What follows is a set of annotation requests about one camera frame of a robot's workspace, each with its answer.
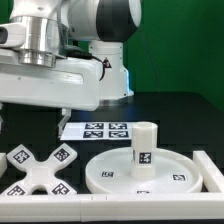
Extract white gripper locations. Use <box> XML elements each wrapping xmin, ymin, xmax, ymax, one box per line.
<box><xmin>0</xmin><ymin>49</ymin><xmax>102</xmax><ymax>137</ymax></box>

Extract white cross table base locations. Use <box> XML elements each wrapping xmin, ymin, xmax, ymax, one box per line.
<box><xmin>3</xmin><ymin>143</ymin><xmax>77</xmax><ymax>196</ymax></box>

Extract white round table top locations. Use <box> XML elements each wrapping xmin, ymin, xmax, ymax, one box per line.
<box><xmin>85</xmin><ymin>147</ymin><xmax>203</xmax><ymax>194</ymax></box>

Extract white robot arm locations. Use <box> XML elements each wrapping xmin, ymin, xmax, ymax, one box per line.
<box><xmin>0</xmin><ymin>0</ymin><xmax>142</xmax><ymax>126</ymax></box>

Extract white marker sheet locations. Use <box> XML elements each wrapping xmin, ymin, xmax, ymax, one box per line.
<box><xmin>60</xmin><ymin>122</ymin><xmax>134</xmax><ymax>141</ymax></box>

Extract white left fence block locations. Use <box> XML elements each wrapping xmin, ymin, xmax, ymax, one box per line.
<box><xmin>0</xmin><ymin>153</ymin><xmax>7</xmax><ymax>178</ymax></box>

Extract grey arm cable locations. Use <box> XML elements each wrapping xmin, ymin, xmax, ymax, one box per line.
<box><xmin>55</xmin><ymin>0</ymin><xmax>108</xmax><ymax>83</ymax></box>

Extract white front fence rail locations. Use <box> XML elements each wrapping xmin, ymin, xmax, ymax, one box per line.
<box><xmin>0</xmin><ymin>193</ymin><xmax>224</xmax><ymax>222</ymax></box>

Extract white fence rail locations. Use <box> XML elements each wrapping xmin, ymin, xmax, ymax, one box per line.
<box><xmin>0</xmin><ymin>193</ymin><xmax>224</xmax><ymax>222</ymax></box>
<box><xmin>193</xmin><ymin>151</ymin><xmax>224</xmax><ymax>193</ymax></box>

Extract white right fence rail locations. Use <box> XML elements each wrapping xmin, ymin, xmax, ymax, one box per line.
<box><xmin>193</xmin><ymin>151</ymin><xmax>224</xmax><ymax>193</ymax></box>

